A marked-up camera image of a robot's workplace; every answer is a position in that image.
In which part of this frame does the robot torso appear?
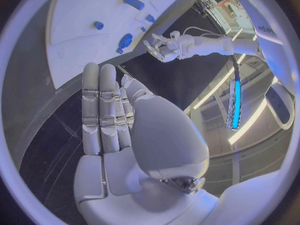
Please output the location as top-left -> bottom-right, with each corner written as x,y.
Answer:
238,0 -> 297,131

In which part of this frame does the workshop rack with equipment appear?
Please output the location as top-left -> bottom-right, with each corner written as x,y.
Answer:
195,0 -> 256,39

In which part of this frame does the white cable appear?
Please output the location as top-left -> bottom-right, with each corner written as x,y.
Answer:
181,26 -> 227,39

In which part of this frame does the long blue cylinder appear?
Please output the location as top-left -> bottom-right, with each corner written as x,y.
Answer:
123,0 -> 146,11

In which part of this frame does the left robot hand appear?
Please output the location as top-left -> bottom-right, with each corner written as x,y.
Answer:
142,33 -> 182,63

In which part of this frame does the white task board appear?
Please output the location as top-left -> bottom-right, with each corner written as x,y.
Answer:
45,0 -> 194,90

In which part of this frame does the glowing light bar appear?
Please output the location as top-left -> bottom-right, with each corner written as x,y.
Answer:
225,79 -> 243,132

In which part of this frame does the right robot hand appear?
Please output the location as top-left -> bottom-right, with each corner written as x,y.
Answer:
73,62 -> 220,225

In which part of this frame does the blue gear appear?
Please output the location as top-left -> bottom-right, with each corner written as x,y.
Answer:
118,33 -> 134,50

